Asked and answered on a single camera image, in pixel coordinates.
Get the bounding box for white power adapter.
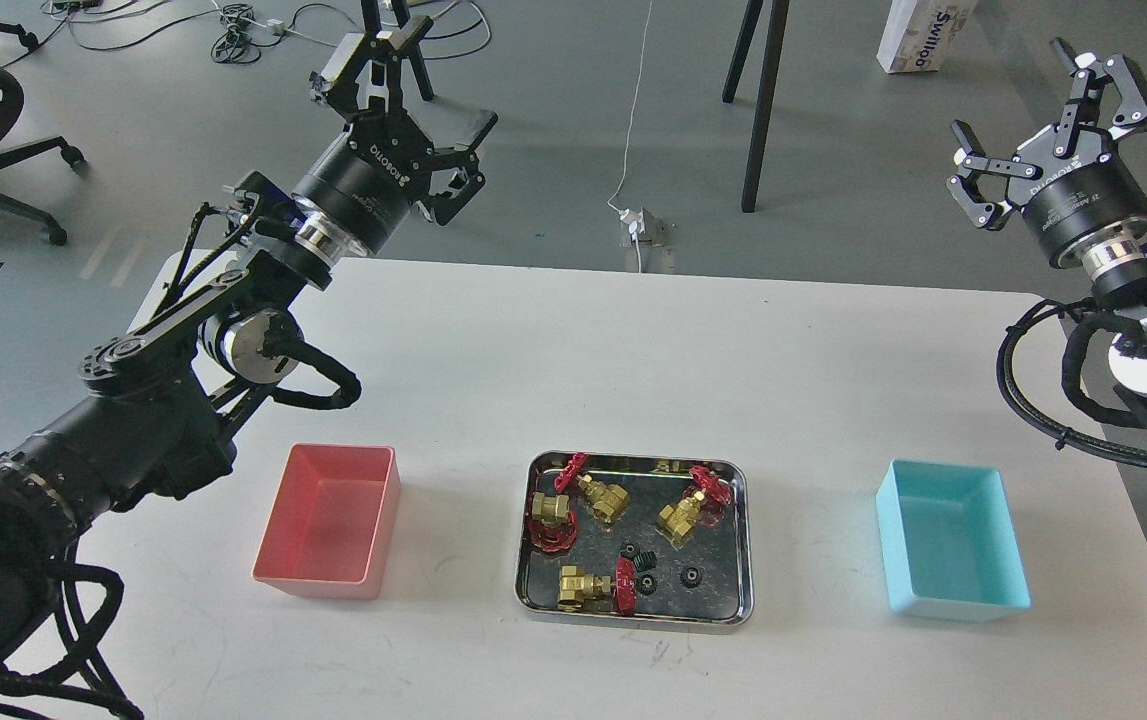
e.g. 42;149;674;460
618;208;672;246

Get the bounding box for white cable on floor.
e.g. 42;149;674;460
607;0;656;273

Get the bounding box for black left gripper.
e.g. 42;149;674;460
291;32;499;258

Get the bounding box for pink plastic box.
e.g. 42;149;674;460
252;443;401;601

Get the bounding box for black table leg left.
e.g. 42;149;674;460
361;1;435;101

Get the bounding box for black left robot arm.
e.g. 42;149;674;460
0;1;497;719

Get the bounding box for brass valve red handwheel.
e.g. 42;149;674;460
526;492;579;555

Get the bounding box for black table leg right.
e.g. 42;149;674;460
721;1;791;214

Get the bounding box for black table leg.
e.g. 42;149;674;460
721;1;791;214
361;1;435;101

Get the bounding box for brass valve top left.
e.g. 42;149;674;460
554;452;631;525

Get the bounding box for brass valve top right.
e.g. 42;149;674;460
655;465;734;550

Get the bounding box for brass valve bottom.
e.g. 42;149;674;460
556;557;638;616

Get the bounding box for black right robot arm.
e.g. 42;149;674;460
947;38;1147;470

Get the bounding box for tangled floor cables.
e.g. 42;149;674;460
41;0;492;66

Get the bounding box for white cardboard box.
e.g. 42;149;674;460
876;1;977;75

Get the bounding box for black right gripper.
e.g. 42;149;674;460
947;38;1147;268

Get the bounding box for light blue plastic box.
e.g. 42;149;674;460
875;457;1033;623

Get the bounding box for shiny metal tray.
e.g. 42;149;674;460
514;451;752;628

